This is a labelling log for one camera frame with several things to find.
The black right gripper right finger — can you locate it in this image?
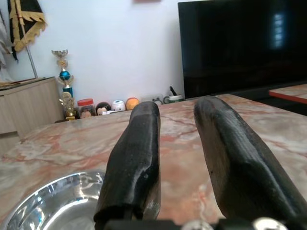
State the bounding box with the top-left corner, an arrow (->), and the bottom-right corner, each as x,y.
193,95 -> 307,225

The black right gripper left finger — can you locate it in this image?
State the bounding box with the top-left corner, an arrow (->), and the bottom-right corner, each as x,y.
94,101 -> 161,228

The orange round plush toy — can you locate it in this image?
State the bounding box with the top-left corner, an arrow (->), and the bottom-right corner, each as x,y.
125,97 -> 140,111

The white round plush toy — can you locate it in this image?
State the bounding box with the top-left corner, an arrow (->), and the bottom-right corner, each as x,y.
111,99 -> 127,112

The black and cream plush toy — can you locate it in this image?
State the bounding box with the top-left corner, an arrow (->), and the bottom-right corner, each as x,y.
95,101 -> 112,116

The red lidded plastic jar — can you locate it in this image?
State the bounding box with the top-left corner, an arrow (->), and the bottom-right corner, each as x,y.
76,98 -> 95,119

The white mug with green band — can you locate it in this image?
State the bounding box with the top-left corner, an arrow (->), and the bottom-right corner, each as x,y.
163,86 -> 185,102

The red edged side table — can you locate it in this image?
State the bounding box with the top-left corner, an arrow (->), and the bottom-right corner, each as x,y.
268,83 -> 307,104

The small gold trophy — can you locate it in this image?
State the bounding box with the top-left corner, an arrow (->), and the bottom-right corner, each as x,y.
59,92 -> 78,121

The shiny steel bowl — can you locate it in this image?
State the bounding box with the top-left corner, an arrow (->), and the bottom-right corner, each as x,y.
0,170 -> 106,230

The large black television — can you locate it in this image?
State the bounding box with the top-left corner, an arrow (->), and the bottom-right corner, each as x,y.
177,0 -> 307,99

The gold and blue trophy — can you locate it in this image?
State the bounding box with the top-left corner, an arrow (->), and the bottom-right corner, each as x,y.
51,49 -> 75,101

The beige wooden cabinet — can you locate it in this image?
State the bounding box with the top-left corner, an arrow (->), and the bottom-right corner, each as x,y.
0,76 -> 65,141

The silver flag pole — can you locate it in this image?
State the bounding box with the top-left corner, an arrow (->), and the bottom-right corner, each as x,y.
24,45 -> 39,79

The black flag with gold fringe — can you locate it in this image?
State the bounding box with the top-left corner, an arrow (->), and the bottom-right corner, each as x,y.
7,0 -> 47,63

